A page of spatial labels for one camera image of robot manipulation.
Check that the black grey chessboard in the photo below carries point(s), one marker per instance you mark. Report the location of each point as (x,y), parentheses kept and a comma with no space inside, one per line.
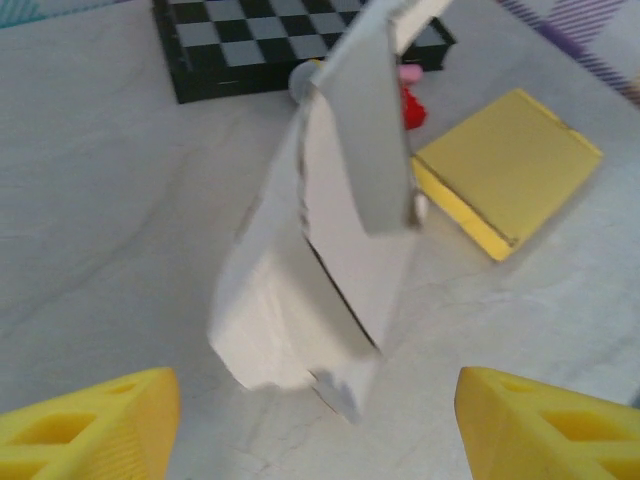
(240,45)

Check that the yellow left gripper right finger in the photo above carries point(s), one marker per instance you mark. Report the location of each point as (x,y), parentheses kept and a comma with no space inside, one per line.
(500,435)

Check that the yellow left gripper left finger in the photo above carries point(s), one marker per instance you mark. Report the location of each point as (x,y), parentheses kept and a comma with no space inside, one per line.
(125,435)

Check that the red block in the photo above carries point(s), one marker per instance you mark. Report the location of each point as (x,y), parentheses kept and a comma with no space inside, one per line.
(412,107)

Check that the yellow paper box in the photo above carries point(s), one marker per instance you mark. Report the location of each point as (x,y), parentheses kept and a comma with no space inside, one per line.
(510,165)

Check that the white paper box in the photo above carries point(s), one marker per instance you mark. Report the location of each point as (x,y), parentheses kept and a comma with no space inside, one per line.
(340,250)

